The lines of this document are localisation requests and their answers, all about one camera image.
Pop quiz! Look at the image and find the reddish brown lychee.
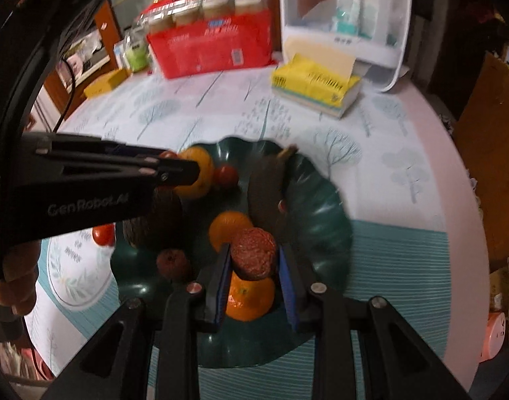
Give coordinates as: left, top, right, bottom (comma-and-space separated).
231, 228, 277, 281

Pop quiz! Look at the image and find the dark red wrinkled fruit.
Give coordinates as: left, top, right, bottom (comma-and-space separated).
156, 249, 188, 282

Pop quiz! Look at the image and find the dark green leaf plate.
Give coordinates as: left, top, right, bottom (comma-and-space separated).
110, 134, 355, 369

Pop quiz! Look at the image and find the green label clear bottle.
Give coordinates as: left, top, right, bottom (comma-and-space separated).
124, 26, 149, 73

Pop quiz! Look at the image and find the red plastic package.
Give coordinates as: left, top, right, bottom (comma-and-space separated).
136, 0, 273, 80

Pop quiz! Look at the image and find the black cable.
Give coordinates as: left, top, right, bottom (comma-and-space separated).
52, 58, 77, 134

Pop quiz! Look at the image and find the yellow tissue pack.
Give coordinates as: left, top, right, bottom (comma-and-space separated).
271, 36, 361, 118

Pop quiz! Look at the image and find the tree pattern tablecloth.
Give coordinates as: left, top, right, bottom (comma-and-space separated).
22, 51, 491, 400

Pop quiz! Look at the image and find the dark avocado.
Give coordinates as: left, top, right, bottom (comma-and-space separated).
122, 217, 159, 251

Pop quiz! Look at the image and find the small orange kumquat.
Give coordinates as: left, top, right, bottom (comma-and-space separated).
208, 210, 253, 253

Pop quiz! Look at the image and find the yellow cardboard box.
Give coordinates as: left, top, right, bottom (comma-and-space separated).
83, 68, 130, 98

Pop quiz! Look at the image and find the overripe dark banana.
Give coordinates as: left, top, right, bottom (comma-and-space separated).
247, 145, 298, 237

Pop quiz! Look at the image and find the large orange with sticker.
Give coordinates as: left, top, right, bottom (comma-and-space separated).
172, 144, 216, 200

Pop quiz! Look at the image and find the left hand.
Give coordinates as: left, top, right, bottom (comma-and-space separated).
0, 241, 41, 316

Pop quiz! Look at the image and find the small white blue box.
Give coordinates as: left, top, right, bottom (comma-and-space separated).
113, 41, 129, 69

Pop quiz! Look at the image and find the wooden cabinet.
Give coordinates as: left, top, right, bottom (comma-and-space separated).
43, 0, 121, 116

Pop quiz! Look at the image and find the white storage box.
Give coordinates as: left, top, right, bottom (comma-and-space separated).
280, 0, 413, 92

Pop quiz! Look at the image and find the orange mandarin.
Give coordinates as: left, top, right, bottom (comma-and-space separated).
225, 273, 275, 322

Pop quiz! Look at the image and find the red cherry tomato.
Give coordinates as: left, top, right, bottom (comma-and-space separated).
92, 224, 115, 247
213, 164, 239, 189
159, 150, 178, 159

